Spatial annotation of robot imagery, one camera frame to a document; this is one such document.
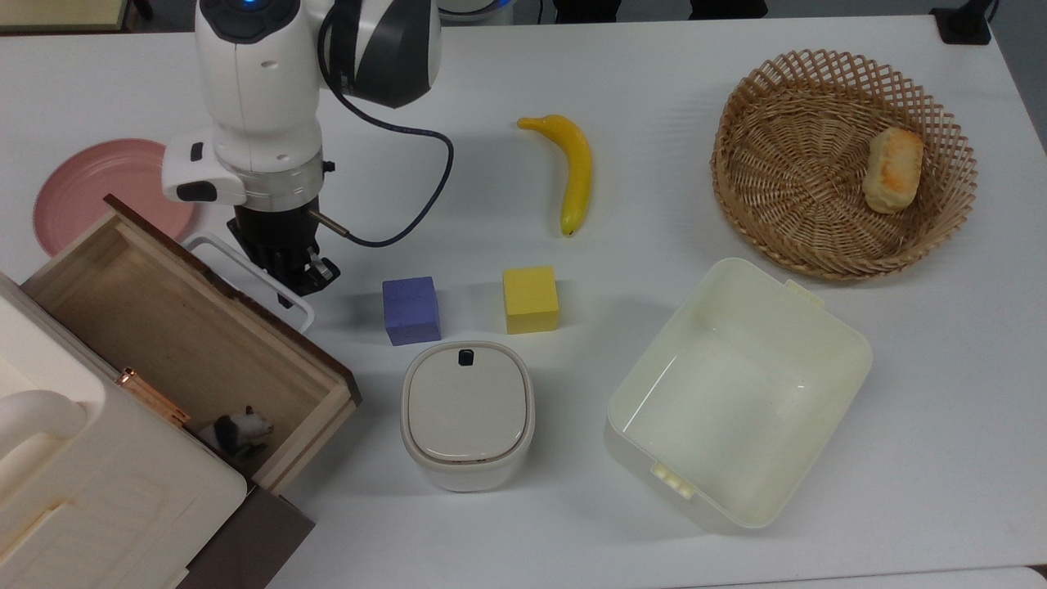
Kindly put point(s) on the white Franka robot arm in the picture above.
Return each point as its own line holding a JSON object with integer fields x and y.
{"x": 262, "y": 82}

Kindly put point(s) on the black stand base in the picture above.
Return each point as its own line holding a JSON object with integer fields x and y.
{"x": 963, "y": 24}

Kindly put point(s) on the woven wicker basket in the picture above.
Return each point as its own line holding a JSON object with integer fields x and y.
{"x": 785, "y": 188}

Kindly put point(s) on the toy bread roll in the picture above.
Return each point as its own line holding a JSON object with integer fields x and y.
{"x": 893, "y": 170}

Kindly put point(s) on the small panda toy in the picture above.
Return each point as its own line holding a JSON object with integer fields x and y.
{"x": 237, "y": 429}

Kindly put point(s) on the dark wood drawer cabinet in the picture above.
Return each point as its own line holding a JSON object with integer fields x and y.
{"x": 245, "y": 540}

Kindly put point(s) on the yellow cube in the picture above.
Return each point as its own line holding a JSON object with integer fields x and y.
{"x": 530, "y": 301}

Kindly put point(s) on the yellow toy banana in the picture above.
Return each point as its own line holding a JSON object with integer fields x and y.
{"x": 577, "y": 164}

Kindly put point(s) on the purple cube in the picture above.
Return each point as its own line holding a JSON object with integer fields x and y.
{"x": 411, "y": 311}

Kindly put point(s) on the pink plate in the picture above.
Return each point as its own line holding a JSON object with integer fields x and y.
{"x": 90, "y": 188}

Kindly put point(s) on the beige mini trash bin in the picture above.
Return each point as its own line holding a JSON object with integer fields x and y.
{"x": 466, "y": 409}

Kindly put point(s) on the cream open plastic container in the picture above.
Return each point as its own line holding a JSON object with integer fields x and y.
{"x": 736, "y": 409}

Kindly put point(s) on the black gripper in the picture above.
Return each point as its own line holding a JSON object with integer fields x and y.
{"x": 278, "y": 241}

